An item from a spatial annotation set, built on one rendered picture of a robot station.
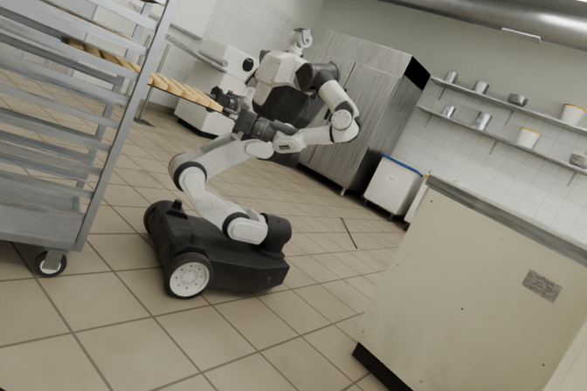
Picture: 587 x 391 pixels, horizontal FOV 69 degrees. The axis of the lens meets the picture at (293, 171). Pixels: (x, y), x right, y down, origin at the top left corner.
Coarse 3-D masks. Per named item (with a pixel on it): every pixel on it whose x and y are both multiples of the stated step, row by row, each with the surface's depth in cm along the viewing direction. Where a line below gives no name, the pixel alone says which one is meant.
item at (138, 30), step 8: (144, 8) 175; (144, 16) 176; (136, 24) 177; (136, 32) 177; (128, 56) 179; (112, 88) 182; (120, 88) 182; (104, 112) 182; (104, 128) 185; (88, 152) 186; (96, 152) 186; (80, 184) 188
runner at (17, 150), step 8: (0, 144) 133; (8, 144) 134; (8, 152) 134; (16, 152) 135; (24, 152) 137; (32, 152) 138; (40, 152) 139; (40, 160) 139; (48, 160) 140; (56, 160) 142; (64, 160) 143; (72, 168) 145; (80, 168) 146; (88, 168) 147; (96, 168) 148
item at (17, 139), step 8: (0, 136) 168; (8, 136) 169; (16, 136) 170; (24, 136) 172; (24, 144) 171; (32, 144) 174; (40, 144) 175; (48, 144) 177; (56, 152) 178; (64, 152) 180; (72, 152) 182; (80, 152) 183; (80, 160) 182; (88, 160) 186
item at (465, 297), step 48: (432, 192) 178; (432, 240) 175; (480, 240) 163; (528, 240) 152; (384, 288) 185; (432, 288) 171; (480, 288) 160; (528, 288) 150; (576, 288) 141; (384, 336) 181; (432, 336) 168; (480, 336) 157; (528, 336) 147; (384, 384) 180; (432, 384) 165; (480, 384) 154; (528, 384) 145
